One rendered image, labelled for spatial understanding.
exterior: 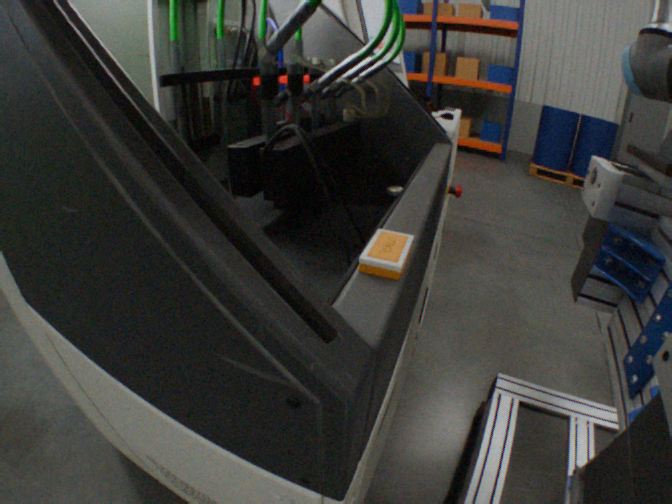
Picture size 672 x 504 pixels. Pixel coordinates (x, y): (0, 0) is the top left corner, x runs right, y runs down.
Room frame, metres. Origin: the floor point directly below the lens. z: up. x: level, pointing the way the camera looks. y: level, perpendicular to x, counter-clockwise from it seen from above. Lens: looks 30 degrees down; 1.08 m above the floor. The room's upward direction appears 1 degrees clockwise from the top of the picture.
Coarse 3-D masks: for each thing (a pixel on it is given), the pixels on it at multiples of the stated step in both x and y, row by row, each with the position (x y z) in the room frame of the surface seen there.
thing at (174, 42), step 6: (174, 0) 0.57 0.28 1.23; (312, 0) 0.36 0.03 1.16; (318, 0) 0.36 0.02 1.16; (174, 6) 0.57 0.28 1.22; (312, 6) 0.37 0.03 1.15; (174, 12) 0.57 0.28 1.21; (174, 18) 0.57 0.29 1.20; (174, 24) 0.57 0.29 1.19; (174, 30) 0.57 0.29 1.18; (174, 36) 0.57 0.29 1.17; (174, 42) 0.57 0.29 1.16
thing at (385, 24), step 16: (224, 0) 0.63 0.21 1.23; (384, 0) 0.52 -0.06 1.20; (224, 16) 0.63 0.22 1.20; (384, 16) 0.52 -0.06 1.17; (384, 32) 0.52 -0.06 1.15; (224, 48) 0.63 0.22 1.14; (368, 48) 0.52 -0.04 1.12; (224, 64) 0.63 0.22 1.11; (352, 64) 0.53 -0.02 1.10; (320, 80) 0.55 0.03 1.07
